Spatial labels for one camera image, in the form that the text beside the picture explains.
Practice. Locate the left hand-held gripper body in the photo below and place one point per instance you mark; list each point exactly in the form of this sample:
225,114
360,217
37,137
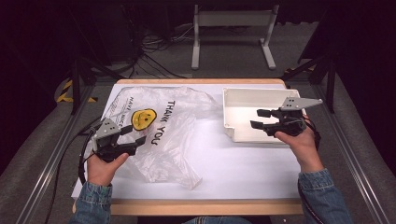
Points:
106,130

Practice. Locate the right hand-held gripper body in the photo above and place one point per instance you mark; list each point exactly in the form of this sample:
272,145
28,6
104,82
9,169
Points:
291,123

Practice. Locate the white plastic box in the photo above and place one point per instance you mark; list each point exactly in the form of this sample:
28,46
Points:
243,105

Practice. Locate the clear printed plastic bag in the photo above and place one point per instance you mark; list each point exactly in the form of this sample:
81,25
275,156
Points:
177,130

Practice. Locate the person's right hand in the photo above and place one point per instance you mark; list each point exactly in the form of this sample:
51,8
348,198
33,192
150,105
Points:
303,149

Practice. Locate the person's left hand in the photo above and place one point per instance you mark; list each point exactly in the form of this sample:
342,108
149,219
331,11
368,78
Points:
101,171

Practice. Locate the black tripod stand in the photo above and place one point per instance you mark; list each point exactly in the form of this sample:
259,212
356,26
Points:
331,84
75,87

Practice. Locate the yellow black striped tape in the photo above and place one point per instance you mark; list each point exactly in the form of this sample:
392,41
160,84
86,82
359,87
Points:
63,96

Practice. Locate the white metal stand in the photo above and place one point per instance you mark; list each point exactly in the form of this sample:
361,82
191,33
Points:
233,18

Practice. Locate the person's legs in jeans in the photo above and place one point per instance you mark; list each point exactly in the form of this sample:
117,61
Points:
218,220

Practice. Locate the aluminium rail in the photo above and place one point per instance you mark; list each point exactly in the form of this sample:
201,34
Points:
53,161
351,155

